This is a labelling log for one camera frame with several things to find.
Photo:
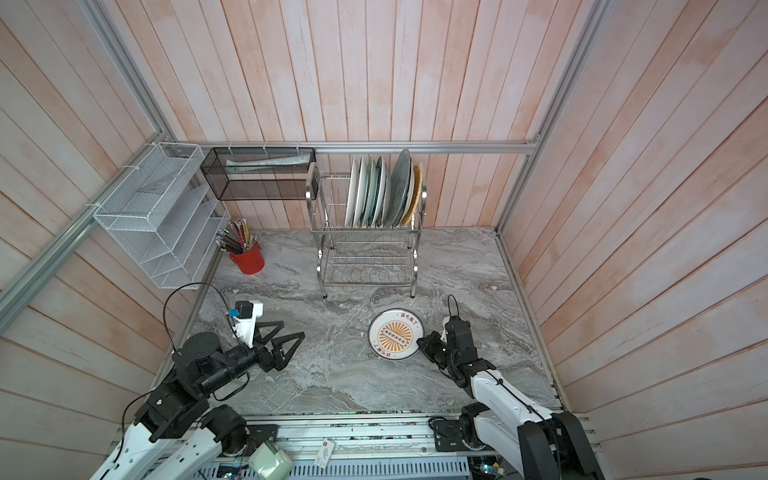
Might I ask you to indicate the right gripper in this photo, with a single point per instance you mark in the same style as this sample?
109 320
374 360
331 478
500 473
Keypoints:
427 346

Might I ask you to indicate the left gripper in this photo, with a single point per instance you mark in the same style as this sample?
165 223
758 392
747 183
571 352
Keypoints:
269 362

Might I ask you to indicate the orange sunburst plate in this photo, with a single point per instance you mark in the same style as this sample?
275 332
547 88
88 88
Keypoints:
394 333
362 188

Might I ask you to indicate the steel dish rack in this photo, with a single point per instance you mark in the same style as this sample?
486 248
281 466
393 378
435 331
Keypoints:
359 256

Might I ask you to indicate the pale green glass plate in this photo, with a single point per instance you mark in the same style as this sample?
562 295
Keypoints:
399 189

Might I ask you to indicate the cream floral plate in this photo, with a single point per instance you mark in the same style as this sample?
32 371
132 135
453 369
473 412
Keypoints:
409 198

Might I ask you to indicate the green rimmed white plate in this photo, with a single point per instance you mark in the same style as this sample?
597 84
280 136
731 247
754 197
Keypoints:
383 177

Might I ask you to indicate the white black-rimmed plate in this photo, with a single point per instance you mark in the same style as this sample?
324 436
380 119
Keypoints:
352 194

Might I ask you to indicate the yellow woven round tray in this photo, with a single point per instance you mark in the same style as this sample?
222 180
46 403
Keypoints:
417 169

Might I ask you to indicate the pale green flower plate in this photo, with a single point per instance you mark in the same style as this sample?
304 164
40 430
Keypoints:
372 193

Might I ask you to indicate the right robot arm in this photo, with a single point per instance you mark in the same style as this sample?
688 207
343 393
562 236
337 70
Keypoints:
536 441

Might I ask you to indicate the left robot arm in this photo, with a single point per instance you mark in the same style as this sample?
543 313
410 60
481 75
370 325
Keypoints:
176 432

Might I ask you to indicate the pencils bundle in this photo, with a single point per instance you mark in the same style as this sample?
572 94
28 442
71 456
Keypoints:
236 237

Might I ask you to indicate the white power adapter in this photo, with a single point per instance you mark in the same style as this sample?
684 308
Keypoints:
268 462

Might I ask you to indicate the white tag label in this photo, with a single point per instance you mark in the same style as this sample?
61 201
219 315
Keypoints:
324 454

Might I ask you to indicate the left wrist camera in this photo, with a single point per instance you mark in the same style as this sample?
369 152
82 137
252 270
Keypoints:
243 318

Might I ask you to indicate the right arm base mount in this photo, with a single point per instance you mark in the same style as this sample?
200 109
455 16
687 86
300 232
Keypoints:
452 435

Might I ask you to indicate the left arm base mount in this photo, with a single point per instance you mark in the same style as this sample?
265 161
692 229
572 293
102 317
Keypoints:
258 434

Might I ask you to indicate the black mesh wall basket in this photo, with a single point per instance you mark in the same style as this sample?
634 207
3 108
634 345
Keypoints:
258 173

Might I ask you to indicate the white mesh wall shelf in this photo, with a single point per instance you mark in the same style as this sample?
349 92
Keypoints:
165 224

